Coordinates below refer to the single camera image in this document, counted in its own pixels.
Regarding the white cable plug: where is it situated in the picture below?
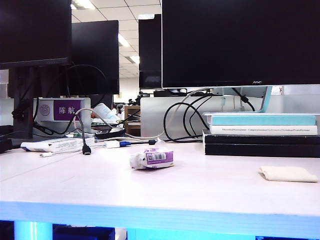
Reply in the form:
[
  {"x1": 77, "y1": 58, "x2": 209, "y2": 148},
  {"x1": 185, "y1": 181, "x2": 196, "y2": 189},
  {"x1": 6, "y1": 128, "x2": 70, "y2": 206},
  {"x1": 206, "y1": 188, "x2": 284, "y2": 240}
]
[{"x1": 39, "y1": 148, "x2": 85, "y2": 158}]

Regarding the blue table leg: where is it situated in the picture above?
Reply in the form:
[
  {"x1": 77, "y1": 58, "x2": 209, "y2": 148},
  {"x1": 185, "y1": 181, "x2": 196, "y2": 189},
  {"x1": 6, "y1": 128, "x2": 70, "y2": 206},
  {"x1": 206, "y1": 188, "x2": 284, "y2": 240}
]
[{"x1": 12, "y1": 221, "x2": 53, "y2": 240}]

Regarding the grey partition panel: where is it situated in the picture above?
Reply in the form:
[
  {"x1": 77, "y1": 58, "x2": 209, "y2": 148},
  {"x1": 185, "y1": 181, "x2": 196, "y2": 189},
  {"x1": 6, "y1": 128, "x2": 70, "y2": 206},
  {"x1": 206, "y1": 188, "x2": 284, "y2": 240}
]
[{"x1": 139, "y1": 94, "x2": 320, "y2": 138}]

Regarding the thick black monitor cable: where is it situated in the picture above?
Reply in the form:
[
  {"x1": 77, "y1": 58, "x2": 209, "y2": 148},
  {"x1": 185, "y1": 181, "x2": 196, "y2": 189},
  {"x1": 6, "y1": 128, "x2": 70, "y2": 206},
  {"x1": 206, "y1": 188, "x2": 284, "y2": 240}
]
[{"x1": 231, "y1": 87, "x2": 256, "y2": 112}]

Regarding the black AOC monitor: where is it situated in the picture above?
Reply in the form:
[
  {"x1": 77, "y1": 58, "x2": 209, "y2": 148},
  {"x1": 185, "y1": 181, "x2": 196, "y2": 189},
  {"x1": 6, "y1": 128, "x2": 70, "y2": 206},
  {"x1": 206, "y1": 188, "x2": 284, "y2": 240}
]
[{"x1": 161, "y1": 0, "x2": 320, "y2": 89}]

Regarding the white looped cable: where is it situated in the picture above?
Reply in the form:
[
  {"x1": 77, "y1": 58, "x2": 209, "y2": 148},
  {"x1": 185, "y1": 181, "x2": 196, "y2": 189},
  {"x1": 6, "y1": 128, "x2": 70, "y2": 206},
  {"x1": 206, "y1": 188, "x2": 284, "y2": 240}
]
[{"x1": 74, "y1": 107, "x2": 95, "y2": 141}]

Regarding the brown wooden cabinet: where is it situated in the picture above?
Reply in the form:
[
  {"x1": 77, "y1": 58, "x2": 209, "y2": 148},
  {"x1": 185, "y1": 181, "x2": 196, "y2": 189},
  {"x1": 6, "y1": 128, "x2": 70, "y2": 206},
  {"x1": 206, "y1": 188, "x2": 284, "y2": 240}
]
[{"x1": 124, "y1": 104, "x2": 141, "y2": 136}]

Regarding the dark monitor stand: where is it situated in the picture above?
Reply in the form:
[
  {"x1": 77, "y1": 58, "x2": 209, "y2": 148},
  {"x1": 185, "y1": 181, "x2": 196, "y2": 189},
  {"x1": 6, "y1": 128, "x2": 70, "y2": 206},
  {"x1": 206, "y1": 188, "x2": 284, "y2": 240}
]
[{"x1": 8, "y1": 66, "x2": 61, "y2": 140}]

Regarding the black HDMI cable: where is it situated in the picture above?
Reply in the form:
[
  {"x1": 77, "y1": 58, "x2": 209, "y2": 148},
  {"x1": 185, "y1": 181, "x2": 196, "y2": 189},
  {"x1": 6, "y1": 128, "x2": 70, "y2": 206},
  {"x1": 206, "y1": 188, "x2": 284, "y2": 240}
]
[{"x1": 74, "y1": 113, "x2": 92, "y2": 156}]

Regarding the white nameplate with purple label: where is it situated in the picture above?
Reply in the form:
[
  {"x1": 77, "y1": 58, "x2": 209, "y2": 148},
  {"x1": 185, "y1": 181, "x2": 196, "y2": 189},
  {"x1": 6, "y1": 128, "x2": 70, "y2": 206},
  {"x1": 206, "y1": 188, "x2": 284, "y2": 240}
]
[{"x1": 37, "y1": 97, "x2": 91, "y2": 133}]

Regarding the white book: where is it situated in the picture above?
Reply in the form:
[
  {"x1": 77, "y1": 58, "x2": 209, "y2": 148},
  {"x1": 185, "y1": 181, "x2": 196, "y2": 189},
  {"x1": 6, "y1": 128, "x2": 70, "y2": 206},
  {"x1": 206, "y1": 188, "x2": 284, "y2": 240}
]
[{"x1": 209, "y1": 124, "x2": 319, "y2": 136}]

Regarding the black looped cable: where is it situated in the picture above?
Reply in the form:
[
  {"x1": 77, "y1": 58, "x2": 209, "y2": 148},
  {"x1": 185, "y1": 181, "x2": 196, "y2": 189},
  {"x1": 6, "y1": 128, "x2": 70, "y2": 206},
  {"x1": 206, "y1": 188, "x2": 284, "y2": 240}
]
[{"x1": 163, "y1": 93, "x2": 213, "y2": 143}]

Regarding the black cable with ferrite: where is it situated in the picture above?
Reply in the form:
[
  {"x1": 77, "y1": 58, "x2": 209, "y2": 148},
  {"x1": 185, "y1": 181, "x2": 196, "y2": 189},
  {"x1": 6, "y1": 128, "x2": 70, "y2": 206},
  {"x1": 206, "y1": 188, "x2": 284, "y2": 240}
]
[{"x1": 129, "y1": 134, "x2": 205, "y2": 147}]

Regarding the white adapter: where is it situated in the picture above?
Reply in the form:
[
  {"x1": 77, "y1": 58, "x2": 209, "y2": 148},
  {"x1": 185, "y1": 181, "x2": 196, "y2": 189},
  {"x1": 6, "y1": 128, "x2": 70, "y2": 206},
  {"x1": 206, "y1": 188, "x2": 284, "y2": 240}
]
[{"x1": 103, "y1": 140, "x2": 121, "y2": 149}]

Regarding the cream tissue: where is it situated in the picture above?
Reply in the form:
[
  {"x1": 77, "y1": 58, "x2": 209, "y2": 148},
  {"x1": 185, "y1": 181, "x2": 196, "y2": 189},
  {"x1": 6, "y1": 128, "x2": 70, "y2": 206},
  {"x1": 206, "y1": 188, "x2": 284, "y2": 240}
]
[{"x1": 258, "y1": 165, "x2": 320, "y2": 183}]

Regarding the teal book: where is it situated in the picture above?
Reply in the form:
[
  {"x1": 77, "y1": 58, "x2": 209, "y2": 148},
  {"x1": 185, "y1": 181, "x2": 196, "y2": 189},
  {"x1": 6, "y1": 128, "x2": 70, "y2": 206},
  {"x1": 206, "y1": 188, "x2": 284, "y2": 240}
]
[{"x1": 206, "y1": 114, "x2": 318, "y2": 126}]

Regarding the black monitor base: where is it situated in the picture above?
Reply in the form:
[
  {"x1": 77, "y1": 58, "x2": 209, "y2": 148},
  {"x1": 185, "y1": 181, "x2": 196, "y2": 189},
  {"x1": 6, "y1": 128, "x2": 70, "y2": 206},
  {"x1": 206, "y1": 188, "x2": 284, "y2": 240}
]
[{"x1": 153, "y1": 88, "x2": 188, "y2": 98}]

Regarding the black monitor back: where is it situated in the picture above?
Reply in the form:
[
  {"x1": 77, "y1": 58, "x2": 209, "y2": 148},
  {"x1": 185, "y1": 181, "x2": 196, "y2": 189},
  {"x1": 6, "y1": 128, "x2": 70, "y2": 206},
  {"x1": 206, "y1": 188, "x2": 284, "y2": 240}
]
[{"x1": 71, "y1": 19, "x2": 120, "y2": 96}]

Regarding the white tube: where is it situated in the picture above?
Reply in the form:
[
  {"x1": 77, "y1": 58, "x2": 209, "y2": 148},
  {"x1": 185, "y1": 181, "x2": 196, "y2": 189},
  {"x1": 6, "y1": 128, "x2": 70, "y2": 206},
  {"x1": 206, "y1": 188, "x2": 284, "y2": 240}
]
[{"x1": 92, "y1": 101, "x2": 121, "y2": 124}]

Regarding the white printed paper pack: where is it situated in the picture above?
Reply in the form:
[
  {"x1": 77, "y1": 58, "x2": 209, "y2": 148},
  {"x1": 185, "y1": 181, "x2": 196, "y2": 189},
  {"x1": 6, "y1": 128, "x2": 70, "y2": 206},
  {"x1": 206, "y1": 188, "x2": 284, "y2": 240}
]
[{"x1": 19, "y1": 136, "x2": 96, "y2": 153}]

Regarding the narrow black monitor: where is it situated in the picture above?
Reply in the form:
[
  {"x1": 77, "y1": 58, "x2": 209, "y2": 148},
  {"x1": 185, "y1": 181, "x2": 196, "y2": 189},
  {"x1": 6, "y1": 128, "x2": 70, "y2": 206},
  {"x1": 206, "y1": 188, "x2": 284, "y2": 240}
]
[{"x1": 138, "y1": 14, "x2": 163, "y2": 89}]

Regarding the thin black cable loop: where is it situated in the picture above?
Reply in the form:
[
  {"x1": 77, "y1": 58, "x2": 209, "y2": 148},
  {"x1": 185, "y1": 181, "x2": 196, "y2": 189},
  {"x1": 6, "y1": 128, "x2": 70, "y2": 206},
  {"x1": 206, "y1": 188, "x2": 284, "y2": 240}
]
[{"x1": 59, "y1": 64, "x2": 107, "y2": 101}]

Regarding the black monitor with thin bezel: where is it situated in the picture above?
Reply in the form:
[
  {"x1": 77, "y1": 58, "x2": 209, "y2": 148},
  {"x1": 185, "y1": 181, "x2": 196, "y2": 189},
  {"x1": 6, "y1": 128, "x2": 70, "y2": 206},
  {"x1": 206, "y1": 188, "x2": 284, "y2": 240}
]
[{"x1": 0, "y1": 0, "x2": 73, "y2": 70}]

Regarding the black bowl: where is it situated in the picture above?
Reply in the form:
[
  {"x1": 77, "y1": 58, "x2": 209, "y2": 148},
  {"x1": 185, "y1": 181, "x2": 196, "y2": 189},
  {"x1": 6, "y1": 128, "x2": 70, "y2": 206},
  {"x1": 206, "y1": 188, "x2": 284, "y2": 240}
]
[{"x1": 94, "y1": 127, "x2": 126, "y2": 140}]

